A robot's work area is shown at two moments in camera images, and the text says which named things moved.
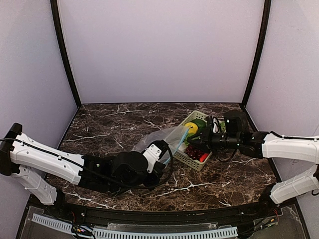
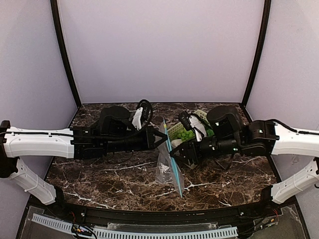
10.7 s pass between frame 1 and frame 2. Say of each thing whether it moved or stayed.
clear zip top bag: moved
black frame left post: stayed
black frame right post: stayed
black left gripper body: moved
